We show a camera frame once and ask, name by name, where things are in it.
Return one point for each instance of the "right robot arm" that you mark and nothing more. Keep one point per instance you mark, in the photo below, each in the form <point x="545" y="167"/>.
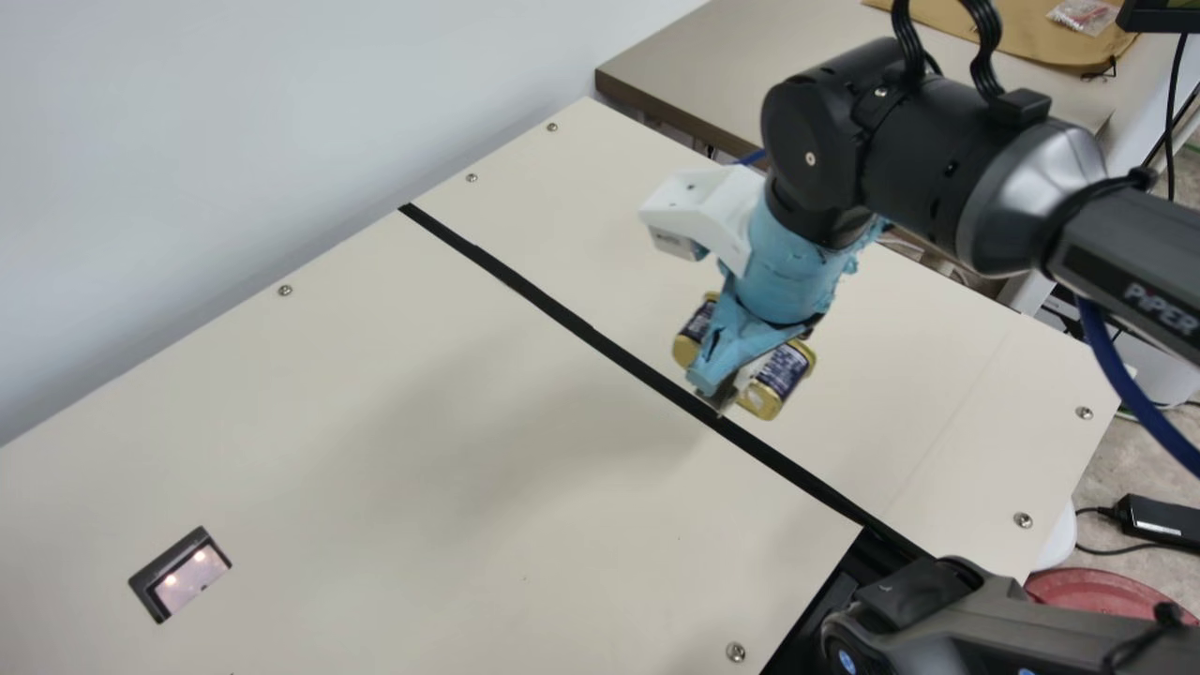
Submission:
<point x="937" y="150"/>

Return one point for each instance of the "black strip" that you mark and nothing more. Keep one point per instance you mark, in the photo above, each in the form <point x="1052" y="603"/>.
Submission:
<point x="600" y="342"/>

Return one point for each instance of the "red round disc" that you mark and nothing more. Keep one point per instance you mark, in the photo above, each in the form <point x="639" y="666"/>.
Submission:
<point x="1097" y="592"/>

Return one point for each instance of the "black power adapter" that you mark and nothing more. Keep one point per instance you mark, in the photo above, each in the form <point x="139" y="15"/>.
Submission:
<point x="1162" y="520"/>

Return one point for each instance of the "small clear plastic packet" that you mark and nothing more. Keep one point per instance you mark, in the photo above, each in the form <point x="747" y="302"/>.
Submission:
<point x="1083" y="14"/>

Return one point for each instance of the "small square scanner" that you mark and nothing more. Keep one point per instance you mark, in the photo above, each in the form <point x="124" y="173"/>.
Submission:
<point x="183" y="577"/>

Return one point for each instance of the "rectangular tin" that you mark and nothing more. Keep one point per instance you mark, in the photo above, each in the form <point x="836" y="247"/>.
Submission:
<point x="783" y="370"/>

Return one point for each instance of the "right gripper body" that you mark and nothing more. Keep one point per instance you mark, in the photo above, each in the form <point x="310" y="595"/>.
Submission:
<point x="778" y="277"/>

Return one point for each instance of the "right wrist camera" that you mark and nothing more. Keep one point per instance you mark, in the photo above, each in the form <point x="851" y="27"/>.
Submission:
<point x="703" y="211"/>

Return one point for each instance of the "tan padded envelope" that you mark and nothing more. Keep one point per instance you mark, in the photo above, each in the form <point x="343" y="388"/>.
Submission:
<point x="1031" y="42"/>

